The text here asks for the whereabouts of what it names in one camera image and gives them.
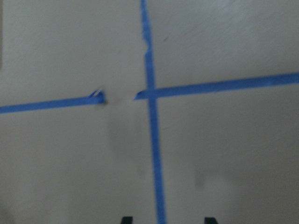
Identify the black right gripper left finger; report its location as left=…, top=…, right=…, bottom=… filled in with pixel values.
left=121, top=217, right=133, bottom=224

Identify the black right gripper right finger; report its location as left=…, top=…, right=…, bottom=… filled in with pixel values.
left=204, top=217, right=218, bottom=224

